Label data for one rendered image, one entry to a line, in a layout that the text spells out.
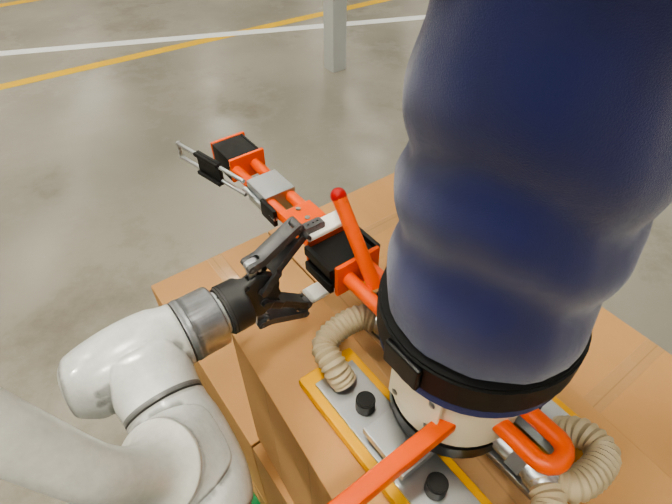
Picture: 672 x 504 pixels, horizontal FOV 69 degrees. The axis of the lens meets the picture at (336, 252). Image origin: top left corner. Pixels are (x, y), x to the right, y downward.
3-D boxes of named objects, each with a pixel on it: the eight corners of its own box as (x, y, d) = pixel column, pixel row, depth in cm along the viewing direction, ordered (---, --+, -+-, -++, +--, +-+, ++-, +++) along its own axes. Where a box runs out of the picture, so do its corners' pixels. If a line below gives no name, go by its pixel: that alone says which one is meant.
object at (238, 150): (266, 170, 98) (263, 148, 94) (233, 183, 95) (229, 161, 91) (245, 151, 103) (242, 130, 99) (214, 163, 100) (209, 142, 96)
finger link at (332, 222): (297, 231, 71) (297, 228, 70) (336, 213, 74) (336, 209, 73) (309, 243, 69) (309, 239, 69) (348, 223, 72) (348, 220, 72)
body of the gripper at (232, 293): (202, 276, 68) (260, 248, 72) (213, 314, 74) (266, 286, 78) (228, 310, 63) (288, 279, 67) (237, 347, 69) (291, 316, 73)
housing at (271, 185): (298, 205, 90) (296, 185, 87) (266, 219, 87) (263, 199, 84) (278, 186, 94) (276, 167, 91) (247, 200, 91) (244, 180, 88)
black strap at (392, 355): (621, 338, 54) (637, 315, 51) (480, 464, 44) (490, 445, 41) (468, 229, 67) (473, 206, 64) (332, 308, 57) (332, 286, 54)
